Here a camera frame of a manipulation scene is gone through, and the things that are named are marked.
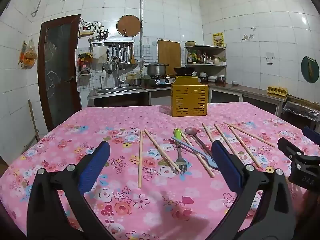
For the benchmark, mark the yellow slotted utensil holder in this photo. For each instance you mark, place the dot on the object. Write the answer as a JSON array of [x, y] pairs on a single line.
[[188, 100]]

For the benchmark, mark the pink floral tablecloth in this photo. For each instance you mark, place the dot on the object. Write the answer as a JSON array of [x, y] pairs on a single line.
[[150, 205]]

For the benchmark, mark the brown framed glass door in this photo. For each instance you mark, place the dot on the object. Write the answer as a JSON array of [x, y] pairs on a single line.
[[58, 75]]

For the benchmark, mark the steel kitchen sink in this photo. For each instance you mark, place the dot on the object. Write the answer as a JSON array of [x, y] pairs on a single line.
[[120, 90]]

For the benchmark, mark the steel wall utensil rack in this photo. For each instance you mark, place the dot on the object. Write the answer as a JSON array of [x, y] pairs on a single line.
[[112, 40]]

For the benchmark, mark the steel faucet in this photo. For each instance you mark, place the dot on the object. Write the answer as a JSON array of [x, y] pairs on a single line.
[[118, 78]]

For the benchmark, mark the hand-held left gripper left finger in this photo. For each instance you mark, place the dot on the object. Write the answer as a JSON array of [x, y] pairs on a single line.
[[96, 162]]

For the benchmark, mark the egg carton tray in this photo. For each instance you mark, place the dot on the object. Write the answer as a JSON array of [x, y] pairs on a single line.
[[277, 91]]

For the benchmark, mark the small steel pot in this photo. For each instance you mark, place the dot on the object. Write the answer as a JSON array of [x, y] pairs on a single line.
[[136, 82]]

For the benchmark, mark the black wok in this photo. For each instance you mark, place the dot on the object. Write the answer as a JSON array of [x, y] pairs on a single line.
[[183, 70]]

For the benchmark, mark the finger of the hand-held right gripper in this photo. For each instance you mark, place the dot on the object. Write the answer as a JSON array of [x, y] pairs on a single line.
[[287, 145], [312, 133]]

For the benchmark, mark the row of condiment bottles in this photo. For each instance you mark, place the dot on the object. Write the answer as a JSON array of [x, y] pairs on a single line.
[[200, 57]]

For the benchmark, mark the white dish soap bottle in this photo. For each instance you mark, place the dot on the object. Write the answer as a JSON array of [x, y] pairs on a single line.
[[103, 78]]

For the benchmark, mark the teapot wall sticker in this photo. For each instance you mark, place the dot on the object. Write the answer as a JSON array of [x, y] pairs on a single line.
[[247, 36]]

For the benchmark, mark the white hanging cloth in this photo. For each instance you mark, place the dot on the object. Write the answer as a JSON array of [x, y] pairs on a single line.
[[100, 53]]

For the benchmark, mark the glass jar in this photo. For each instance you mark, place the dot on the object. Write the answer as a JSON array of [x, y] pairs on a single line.
[[221, 79]]

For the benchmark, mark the brown kitchen countertop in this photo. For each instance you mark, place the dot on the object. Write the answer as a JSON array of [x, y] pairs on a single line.
[[250, 89]]

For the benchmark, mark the round green wall board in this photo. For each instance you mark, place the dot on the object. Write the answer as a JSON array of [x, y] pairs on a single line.
[[310, 69]]

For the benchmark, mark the row of hanging ladles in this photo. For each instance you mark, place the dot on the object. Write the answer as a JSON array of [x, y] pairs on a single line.
[[122, 57]]

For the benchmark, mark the beige electric switch box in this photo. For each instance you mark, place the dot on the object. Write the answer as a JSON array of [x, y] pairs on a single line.
[[86, 30]]

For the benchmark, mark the beige bowl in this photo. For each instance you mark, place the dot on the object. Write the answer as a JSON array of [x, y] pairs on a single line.
[[190, 43]]

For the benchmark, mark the yellow wall poster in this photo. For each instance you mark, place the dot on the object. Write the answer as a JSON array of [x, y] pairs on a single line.
[[218, 39]]

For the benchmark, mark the steel corner shelf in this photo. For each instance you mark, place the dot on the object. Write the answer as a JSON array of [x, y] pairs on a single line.
[[206, 65]]

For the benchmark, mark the steel cooking pot with lid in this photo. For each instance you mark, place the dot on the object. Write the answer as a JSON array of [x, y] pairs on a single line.
[[156, 70]]

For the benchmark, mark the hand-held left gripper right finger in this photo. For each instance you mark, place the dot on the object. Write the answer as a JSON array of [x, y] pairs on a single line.
[[226, 160]]

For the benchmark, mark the steel gas stove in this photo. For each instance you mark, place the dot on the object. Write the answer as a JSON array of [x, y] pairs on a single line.
[[162, 80]]

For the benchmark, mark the foil covered shelf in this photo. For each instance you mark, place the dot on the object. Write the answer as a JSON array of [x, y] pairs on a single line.
[[301, 110]]

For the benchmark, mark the wooden stick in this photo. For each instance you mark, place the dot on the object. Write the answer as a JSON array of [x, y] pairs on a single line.
[[33, 120]]

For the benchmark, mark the round wooden board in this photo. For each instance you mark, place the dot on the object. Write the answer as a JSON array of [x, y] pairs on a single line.
[[128, 25]]

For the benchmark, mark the hanging orange net bag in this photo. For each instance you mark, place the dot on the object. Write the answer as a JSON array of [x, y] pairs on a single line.
[[28, 56]]

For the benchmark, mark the steel cutlery cup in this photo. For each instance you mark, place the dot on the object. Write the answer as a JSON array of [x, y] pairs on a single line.
[[102, 36]]

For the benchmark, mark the stack of white bowls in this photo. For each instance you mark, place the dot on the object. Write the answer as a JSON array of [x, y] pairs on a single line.
[[207, 77]]

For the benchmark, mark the rectangular wooden cutting board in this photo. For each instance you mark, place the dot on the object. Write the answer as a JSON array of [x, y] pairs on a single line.
[[168, 56]]

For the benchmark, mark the glass door base cabinets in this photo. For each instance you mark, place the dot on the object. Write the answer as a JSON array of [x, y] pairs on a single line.
[[225, 97]]

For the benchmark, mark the light blue plastic spoon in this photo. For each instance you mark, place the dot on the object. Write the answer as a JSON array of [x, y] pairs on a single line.
[[191, 148]]

